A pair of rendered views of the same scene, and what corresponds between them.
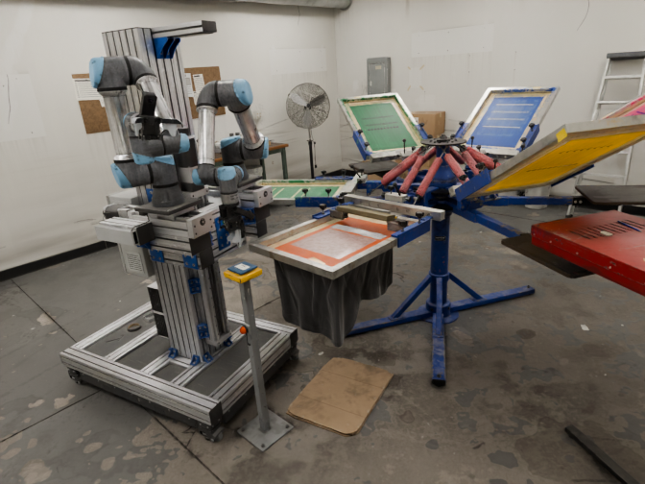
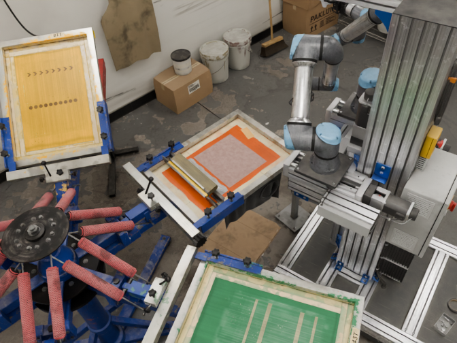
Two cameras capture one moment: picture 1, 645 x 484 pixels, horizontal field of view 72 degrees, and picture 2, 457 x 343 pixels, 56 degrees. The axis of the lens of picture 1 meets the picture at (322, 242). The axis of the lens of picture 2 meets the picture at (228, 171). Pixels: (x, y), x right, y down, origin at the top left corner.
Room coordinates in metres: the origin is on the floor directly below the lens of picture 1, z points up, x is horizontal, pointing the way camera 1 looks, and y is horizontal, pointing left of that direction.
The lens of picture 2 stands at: (3.95, 0.21, 2.84)
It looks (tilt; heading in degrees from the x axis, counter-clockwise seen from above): 48 degrees down; 189
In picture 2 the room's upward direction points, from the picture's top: 6 degrees counter-clockwise
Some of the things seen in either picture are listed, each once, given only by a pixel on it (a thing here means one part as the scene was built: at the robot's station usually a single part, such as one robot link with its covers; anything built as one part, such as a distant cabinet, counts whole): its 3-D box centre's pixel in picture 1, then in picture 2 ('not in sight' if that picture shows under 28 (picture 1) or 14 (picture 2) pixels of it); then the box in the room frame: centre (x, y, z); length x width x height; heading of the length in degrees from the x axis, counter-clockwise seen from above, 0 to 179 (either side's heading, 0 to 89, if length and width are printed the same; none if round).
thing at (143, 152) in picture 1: (146, 148); (356, 33); (1.76, 0.66, 1.56); 0.11 x 0.08 x 0.11; 124
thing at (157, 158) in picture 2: (411, 231); (162, 158); (2.19, -0.47, 0.97); 0.30 x 0.05 x 0.07; 135
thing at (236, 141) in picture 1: (232, 149); (326, 139); (2.47, 0.46, 1.42); 0.13 x 0.12 x 0.14; 84
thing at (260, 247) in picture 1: (341, 235); (221, 162); (2.21, -0.10, 0.97); 0.79 x 0.58 x 0.04; 135
